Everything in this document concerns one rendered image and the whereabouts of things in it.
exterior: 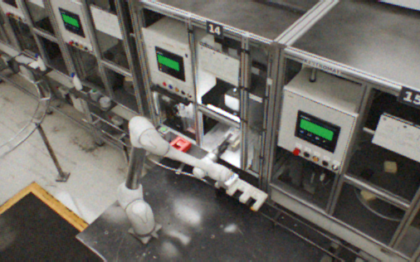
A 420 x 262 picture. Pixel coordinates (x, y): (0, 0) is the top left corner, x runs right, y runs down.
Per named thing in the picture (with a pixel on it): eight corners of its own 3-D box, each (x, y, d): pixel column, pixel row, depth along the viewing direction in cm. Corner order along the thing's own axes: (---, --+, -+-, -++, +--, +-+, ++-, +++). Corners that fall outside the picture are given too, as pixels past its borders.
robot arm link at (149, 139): (173, 145, 243) (163, 133, 252) (154, 136, 229) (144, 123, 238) (160, 161, 245) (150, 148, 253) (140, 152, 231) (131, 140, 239)
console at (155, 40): (148, 84, 294) (139, 29, 262) (173, 66, 310) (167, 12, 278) (192, 104, 275) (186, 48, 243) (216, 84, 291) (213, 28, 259)
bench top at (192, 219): (76, 239, 283) (75, 236, 280) (173, 152, 342) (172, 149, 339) (249, 383, 214) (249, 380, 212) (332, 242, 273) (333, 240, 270)
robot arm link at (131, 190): (123, 218, 277) (111, 197, 291) (144, 212, 287) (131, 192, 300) (139, 131, 237) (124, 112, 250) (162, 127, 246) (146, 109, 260)
